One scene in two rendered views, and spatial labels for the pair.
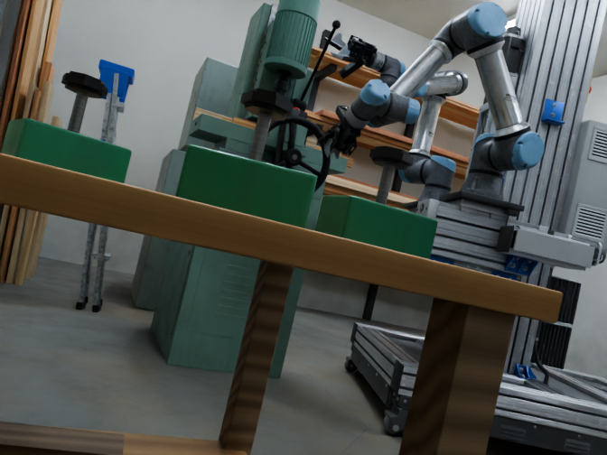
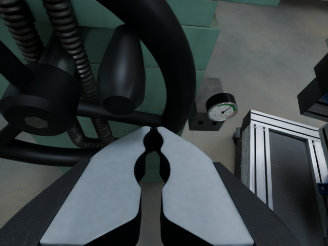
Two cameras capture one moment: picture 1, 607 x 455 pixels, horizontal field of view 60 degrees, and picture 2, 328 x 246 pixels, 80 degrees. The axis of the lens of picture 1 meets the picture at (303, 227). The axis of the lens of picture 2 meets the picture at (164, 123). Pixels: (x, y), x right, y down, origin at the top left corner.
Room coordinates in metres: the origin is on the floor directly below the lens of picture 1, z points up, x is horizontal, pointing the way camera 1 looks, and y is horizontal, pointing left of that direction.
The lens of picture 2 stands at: (1.72, -0.04, 0.97)
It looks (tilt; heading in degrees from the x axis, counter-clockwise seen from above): 55 degrees down; 10
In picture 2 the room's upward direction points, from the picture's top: 12 degrees clockwise
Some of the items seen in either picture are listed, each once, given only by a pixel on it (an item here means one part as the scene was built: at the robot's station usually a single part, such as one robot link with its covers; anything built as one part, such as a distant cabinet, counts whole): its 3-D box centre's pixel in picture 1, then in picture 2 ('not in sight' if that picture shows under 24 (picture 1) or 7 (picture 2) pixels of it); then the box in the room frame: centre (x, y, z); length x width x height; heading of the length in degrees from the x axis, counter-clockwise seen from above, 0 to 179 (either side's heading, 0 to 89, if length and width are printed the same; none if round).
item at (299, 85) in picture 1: (300, 87); not in sight; (2.38, 0.16, 1.22); 0.09 x 0.08 x 0.15; 22
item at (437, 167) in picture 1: (440, 171); not in sight; (2.34, -0.54, 0.98); 0.13 x 0.12 x 0.14; 44
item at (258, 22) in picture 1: (260, 93); not in sight; (2.39, 0.33, 1.16); 0.22 x 0.22 x 0.72; 22
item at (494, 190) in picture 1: (482, 186); not in sight; (1.84, -0.58, 0.87); 0.15 x 0.15 x 0.10
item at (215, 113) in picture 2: not in sight; (219, 108); (2.02, -0.10, 0.65); 0.06 x 0.04 x 0.08; 112
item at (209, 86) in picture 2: not in sight; (205, 104); (2.09, -0.08, 0.58); 0.12 x 0.08 x 0.08; 22
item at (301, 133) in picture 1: (283, 132); not in sight; (1.94, 0.16, 0.91); 0.15 x 0.14 x 0.09; 112
